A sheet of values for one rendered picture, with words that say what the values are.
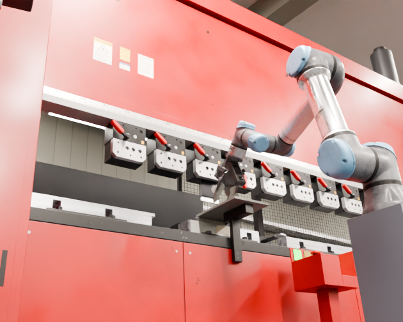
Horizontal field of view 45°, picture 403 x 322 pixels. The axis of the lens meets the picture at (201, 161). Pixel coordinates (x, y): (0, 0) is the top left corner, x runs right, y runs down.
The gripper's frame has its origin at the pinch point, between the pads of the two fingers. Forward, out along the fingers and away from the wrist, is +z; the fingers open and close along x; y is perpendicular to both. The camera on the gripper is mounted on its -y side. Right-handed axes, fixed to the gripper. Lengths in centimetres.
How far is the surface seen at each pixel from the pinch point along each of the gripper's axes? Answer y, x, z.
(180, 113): 31.6, 16.0, -28.3
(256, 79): 55, -34, -56
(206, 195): 10.7, 1.3, 1.4
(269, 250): -16.6, -20.3, 12.2
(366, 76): 78, -137, -87
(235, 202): -14.3, 4.1, -4.5
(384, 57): 113, -185, -112
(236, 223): -12.8, -1.3, 4.5
